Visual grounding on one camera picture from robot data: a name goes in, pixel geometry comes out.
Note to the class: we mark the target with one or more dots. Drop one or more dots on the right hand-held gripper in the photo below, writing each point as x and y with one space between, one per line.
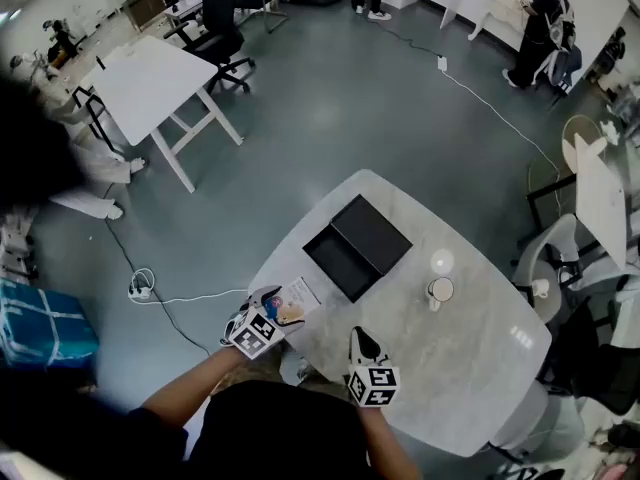
374 385

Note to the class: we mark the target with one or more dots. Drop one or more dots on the grey office chair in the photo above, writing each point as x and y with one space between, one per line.
547 268

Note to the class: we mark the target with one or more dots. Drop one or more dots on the white slanted-leg table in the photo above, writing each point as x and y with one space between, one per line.
150 88

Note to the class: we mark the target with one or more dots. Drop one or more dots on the person's right forearm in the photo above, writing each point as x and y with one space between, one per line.
387 443

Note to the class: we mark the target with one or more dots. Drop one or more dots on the person's left forearm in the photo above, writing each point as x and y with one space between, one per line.
192 383

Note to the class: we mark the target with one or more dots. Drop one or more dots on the white power adapter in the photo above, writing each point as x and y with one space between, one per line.
442 63

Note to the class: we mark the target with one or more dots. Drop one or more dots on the black box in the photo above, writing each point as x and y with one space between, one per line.
357 248

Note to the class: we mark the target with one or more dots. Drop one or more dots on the person's black clothing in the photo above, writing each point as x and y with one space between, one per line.
275 433

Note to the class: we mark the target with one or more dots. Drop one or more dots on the white colourful box of bandages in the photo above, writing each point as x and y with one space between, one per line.
299 298

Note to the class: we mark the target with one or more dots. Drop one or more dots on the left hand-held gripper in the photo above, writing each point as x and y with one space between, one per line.
254 334

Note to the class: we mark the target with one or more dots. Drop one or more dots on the white cup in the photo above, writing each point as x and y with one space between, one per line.
440 292

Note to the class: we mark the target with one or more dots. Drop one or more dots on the white power strip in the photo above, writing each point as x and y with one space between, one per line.
139 292

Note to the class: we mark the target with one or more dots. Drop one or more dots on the black office chair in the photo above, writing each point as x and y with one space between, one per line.
217 28

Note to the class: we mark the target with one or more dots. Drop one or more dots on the blue wrapped box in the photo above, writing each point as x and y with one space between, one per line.
42 325

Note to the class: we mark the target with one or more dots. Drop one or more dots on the round wooden stool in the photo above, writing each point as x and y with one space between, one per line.
582 140

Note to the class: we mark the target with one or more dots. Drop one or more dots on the white table black frame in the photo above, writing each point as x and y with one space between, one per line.
600 208

